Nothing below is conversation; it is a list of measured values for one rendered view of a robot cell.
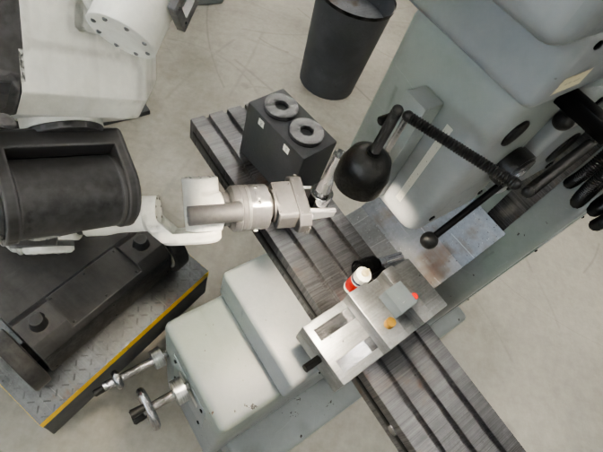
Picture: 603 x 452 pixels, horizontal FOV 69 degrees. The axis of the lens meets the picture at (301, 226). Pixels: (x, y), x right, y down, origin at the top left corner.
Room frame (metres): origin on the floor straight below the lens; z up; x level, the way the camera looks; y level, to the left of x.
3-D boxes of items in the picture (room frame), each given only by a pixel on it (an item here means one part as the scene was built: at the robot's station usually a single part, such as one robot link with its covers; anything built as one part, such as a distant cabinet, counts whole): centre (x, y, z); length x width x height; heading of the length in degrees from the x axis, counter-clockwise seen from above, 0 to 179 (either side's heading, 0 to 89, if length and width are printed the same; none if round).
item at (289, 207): (0.51, 0.07, 1.20); 0.13 x 0.12 x 0.10; 35
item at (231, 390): (0.59, -0.13, 0.43); 0.81 x 0.32 x 0.60; 144
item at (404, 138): (0.52, -0.08, 1.44); 0.04 x 0.04 x 0.21; 54
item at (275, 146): (0.84, 0.13, 1.03); 0.22 x 0.12 x 0.20; 62
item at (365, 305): (0.48, -0.24, 1.02); 0.15 x 0.06 x 0.04; 57
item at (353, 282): (0.58, -0.18, 0.98); 0.04 x 0.04 x 0.11
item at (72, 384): (0.50, 0.72, 0.20); 0.78 x 0.68 x 0.40; 73
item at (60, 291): (0.50, 0.72, 0.59); 0.64 x 0.52 x 0.33; 73
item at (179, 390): (0.21, 0.15, 0.63); 0.16 x 0.12 x 0.12; 144
